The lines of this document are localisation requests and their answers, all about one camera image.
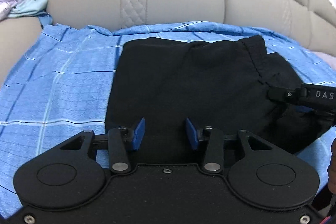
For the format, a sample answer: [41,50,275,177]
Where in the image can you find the black pants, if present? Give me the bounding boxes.
[105,36,333,163]

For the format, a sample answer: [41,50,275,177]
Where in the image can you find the person's right hand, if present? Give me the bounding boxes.
[327,139,336,194]

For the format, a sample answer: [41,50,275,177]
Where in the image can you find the lavender cloth under sheet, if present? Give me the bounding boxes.
[313,52,336,70]

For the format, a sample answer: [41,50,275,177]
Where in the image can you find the blue plaid bed sheet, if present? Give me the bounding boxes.
[1,21,335,218]

